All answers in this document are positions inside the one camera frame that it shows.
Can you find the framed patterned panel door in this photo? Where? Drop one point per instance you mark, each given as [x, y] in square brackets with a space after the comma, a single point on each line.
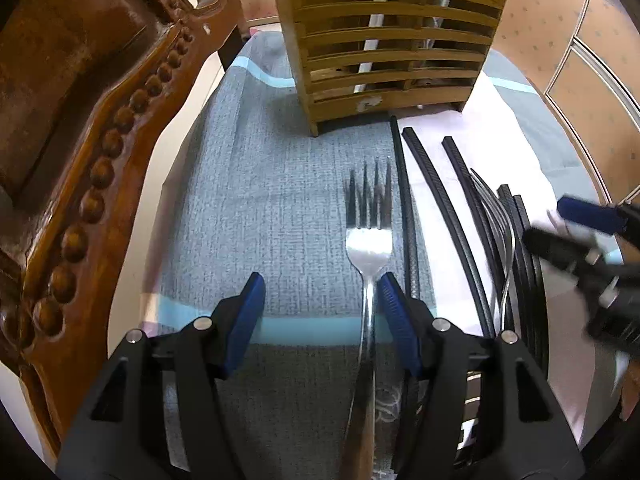
[550, 10]

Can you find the slatted bamboo utensil holder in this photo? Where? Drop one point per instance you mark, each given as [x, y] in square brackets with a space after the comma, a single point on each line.
[400, 102]

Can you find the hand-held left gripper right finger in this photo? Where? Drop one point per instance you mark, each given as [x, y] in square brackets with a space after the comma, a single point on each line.
[397, 320]

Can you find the silver metal fork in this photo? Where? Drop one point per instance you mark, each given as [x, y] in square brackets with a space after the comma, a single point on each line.
[506, 240]
[367, 250]

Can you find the carved brown wooden chair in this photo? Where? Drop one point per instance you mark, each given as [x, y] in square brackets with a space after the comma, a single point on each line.
[60, 110]

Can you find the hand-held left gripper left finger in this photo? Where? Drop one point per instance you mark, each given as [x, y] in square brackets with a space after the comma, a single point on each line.
[245, 320]

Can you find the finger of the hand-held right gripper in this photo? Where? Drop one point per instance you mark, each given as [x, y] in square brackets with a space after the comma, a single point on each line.
[585, 212]
[555, 247]

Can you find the silver metal utensil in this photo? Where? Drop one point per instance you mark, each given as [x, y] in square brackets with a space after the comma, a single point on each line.
[444, 1]

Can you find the grey pink patchwork tablecloth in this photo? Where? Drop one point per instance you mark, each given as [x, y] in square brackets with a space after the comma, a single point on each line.
[275, 185]

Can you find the black chopstick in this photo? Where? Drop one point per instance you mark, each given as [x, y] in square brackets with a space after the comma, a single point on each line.
[522, 210]
[457, 160]
[405, 210]
[507, 200]
[465, 252]

